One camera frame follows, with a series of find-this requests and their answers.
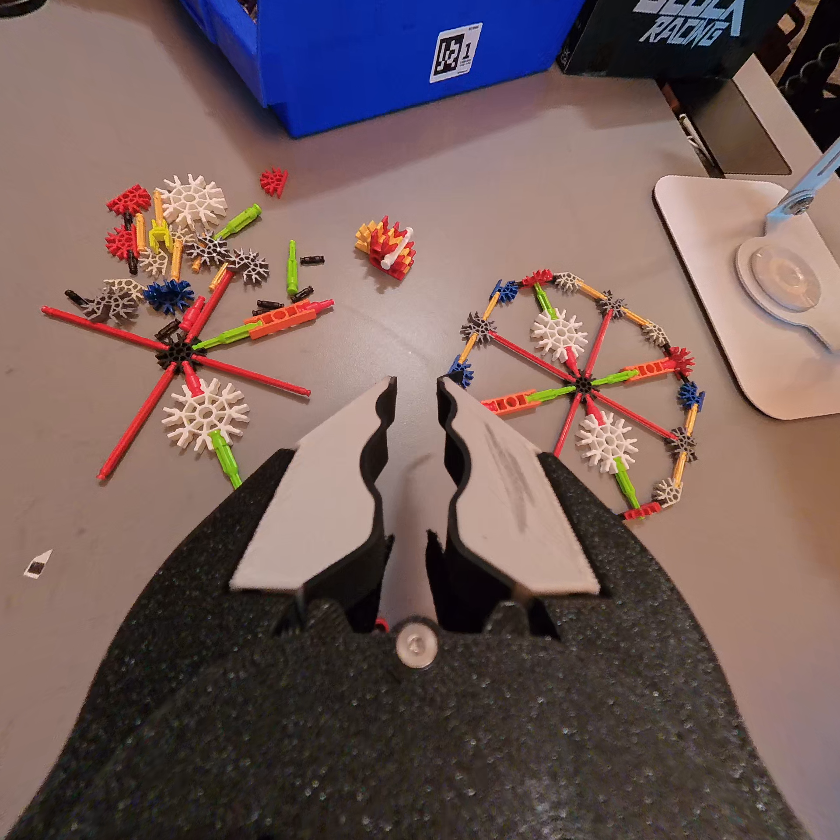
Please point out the half-built spoke toy model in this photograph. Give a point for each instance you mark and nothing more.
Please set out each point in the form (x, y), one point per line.
(177, 354)

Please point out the yellow toy rod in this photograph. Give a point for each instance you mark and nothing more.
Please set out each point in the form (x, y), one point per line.
(140, 233)
(218, 277)
(158, 205)
(177, 259)

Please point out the pale grey small connector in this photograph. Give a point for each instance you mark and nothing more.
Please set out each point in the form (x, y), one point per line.
(154, 264)

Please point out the red yellow connector cluster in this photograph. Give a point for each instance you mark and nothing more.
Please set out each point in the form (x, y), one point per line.
(387, 249)

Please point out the large white snowflake connector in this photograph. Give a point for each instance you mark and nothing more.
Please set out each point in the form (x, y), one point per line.
(193, 201)

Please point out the white printed tag sticker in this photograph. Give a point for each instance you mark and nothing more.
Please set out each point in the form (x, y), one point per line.
(469, 49)

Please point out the dark grey snowflake connector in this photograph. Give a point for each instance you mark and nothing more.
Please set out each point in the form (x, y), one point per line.
(208, 248)
(249, 264)

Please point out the small paper scrap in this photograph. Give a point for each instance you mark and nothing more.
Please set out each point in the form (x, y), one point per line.
(39, 563)

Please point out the small red fan connector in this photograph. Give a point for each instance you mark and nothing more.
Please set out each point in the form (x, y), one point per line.
(274, 182)

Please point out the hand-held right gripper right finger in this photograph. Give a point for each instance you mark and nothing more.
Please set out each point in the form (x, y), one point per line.
(518, 525)

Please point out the black stand with round base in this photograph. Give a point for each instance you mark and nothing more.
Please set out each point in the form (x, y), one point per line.
(13, 5)

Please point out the small white plug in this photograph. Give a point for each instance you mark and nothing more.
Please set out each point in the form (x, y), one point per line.
(695, 141)

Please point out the black printed cardboard box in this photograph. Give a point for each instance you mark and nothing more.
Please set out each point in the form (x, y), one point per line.
(604, 46)

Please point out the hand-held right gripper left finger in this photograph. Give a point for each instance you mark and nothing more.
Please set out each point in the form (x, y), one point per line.
(315, 512)

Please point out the blue plastic bin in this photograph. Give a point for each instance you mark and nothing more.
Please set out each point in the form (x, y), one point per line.
(361, 65)

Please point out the green toy rod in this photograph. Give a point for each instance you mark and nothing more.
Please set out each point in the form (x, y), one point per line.
(292, 268)
(238, 222)

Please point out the blue snowflake connector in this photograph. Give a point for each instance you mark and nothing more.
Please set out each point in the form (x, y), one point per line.
(169, 296)

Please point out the light grey fan connector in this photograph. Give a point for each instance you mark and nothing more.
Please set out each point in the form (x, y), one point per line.
(189, 235)
(124, 289)

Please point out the colourful toy wheel model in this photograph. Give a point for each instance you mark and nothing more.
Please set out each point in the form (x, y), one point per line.
(584, 380)

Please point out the yellow-green clip connector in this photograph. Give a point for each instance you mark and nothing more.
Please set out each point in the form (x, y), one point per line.
(159, 239)

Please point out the white flat stand base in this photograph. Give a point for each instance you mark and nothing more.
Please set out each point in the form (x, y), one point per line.
(702, 262)

